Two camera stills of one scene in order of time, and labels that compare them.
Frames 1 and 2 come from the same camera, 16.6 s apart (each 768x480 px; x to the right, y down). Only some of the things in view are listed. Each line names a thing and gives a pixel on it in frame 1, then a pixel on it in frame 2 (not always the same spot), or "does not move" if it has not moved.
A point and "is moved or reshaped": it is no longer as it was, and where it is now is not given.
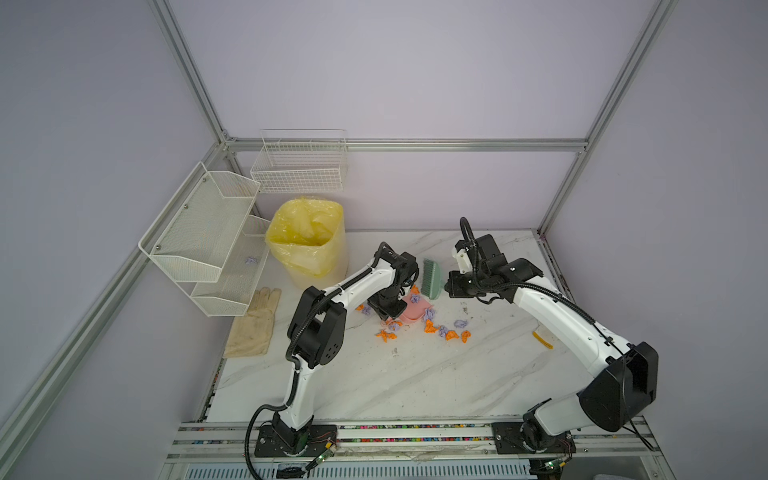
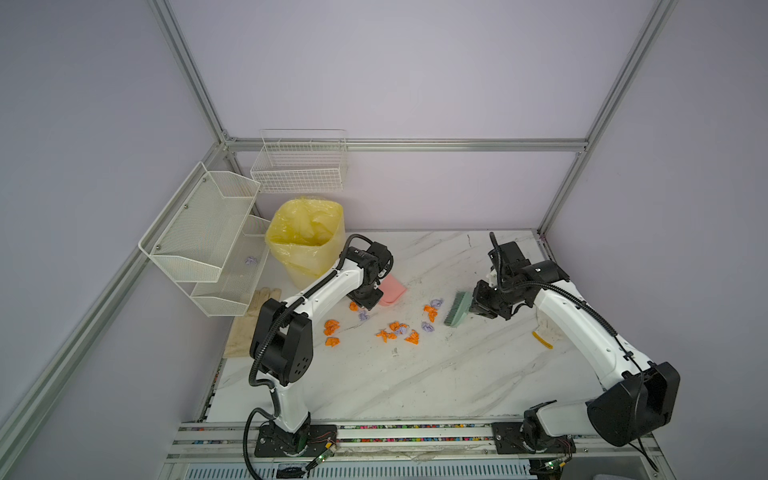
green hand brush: (431, 279) → (458, 309)
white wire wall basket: (301, 160) does not move
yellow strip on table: (539, 338) does not move
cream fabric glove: (251, 334) does not move
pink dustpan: (414, 311) is moved or reshaped
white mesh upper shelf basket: (193, 237) does not move
